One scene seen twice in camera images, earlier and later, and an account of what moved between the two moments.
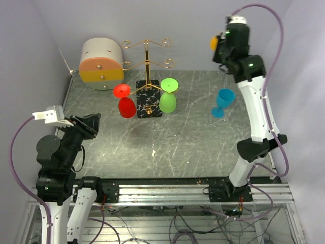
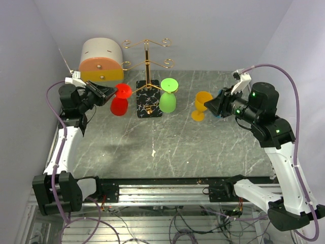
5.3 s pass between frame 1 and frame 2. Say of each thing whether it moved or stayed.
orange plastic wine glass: moved
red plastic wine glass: moved
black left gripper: moved
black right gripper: moved
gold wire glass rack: stayed
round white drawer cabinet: stayed
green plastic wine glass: stayed
